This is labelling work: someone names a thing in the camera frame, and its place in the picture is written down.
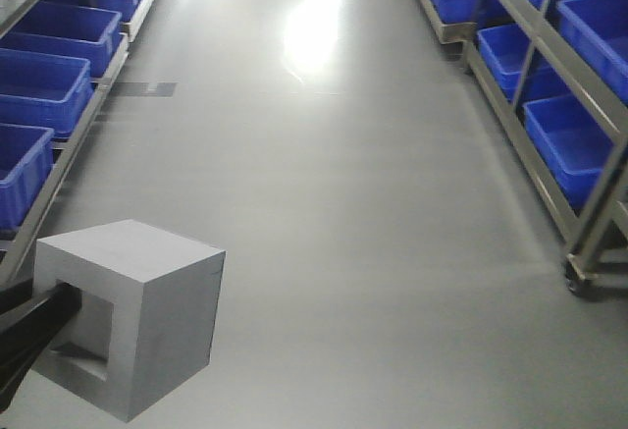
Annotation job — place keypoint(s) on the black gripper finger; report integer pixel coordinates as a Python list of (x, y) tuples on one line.
[(15, 293), (28, 329)]

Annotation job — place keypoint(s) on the gray hollow cube base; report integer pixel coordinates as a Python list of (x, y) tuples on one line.
[(149, 300)]

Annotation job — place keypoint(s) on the left shelf rack with bins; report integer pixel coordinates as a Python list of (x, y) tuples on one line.
[(59, 61)]

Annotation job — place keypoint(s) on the shelf rack with bins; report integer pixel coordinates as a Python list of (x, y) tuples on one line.
[(59, 61), (555, 74)]

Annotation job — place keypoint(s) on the right shelf rack with bins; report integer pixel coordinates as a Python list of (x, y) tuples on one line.
[(555, 74)]

